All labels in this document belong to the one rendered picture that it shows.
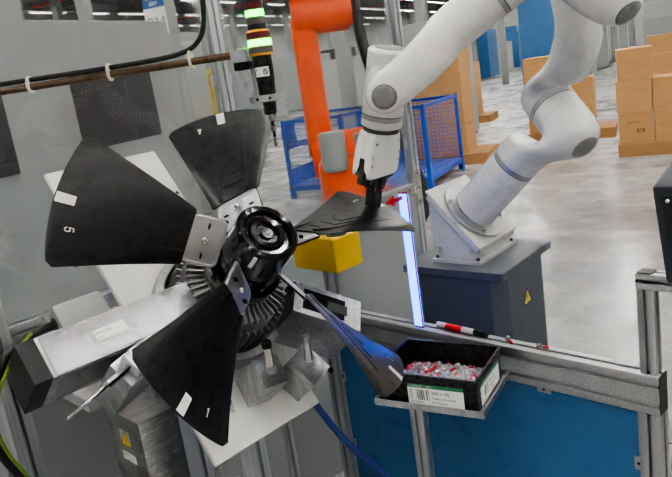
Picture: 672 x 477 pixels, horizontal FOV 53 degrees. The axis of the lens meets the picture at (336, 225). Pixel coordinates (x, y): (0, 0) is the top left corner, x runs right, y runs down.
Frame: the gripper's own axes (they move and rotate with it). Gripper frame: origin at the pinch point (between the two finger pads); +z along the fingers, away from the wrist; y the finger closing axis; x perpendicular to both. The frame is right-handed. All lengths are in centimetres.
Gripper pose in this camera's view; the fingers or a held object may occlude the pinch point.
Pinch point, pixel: (373, 197)
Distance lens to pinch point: 144.5
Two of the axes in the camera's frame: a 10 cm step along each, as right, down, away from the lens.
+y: -6.9, 2.5, -6.8
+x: 7.2, 3.4, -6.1
